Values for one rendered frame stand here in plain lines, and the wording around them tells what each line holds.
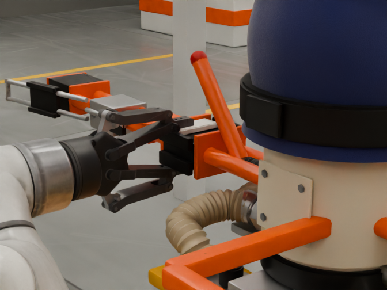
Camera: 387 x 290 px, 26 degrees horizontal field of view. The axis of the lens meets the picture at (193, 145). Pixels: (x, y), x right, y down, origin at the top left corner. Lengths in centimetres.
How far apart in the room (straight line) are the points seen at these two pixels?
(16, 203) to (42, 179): 5
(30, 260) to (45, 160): 16
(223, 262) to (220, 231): 324
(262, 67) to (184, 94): 337
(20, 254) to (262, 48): 32
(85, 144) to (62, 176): 6
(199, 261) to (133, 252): 304
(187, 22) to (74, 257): 126
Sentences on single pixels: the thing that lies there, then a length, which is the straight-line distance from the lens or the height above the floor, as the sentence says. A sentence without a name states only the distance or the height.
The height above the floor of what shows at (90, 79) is 126.
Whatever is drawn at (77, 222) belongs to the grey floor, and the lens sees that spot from 416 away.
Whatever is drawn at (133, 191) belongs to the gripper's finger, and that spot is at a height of 118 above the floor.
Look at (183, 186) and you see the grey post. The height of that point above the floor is 9.
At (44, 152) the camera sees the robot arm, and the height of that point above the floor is 127.
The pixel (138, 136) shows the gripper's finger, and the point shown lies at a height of 126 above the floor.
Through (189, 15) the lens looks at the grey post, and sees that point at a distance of 413.
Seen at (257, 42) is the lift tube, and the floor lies 141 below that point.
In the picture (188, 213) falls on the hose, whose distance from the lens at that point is 103.
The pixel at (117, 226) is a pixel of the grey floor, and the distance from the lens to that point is 409.
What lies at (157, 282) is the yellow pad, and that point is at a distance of 101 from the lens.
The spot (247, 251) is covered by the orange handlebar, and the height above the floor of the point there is 123.
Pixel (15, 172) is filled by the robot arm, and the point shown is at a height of 126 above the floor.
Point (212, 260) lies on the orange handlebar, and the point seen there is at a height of 123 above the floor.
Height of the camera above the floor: 156
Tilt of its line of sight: 17 degrees down
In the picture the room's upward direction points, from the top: straight up
